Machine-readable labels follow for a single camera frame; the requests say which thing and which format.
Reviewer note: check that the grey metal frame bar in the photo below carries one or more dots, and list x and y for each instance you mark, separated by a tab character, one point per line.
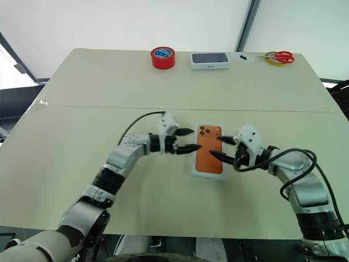
16	57
249	24

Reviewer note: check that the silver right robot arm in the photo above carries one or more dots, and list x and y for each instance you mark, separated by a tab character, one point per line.
308	188

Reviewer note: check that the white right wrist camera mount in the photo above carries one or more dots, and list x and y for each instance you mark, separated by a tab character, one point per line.
251	139

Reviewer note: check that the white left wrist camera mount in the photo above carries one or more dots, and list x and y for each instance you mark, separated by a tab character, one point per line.
167	122

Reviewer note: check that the red tape roll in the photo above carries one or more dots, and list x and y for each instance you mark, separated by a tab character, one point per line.
163	62

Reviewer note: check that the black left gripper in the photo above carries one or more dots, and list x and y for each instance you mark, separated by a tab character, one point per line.
171	144

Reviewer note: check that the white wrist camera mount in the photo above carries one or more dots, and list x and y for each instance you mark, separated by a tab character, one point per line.
167	122
251	139

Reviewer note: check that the thin yellow tape roll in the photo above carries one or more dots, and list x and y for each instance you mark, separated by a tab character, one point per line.
272	63

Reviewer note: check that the white box dark phone print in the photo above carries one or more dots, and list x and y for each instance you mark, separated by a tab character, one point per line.
210	58

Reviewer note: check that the white round disc black mark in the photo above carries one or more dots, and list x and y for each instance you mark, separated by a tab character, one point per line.
249	59

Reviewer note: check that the white box lid orange phone print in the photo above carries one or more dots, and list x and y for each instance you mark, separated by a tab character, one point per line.
208	163

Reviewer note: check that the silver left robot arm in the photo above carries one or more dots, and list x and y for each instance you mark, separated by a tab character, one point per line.
122	155

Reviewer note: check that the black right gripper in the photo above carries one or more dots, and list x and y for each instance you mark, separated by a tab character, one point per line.
241	157

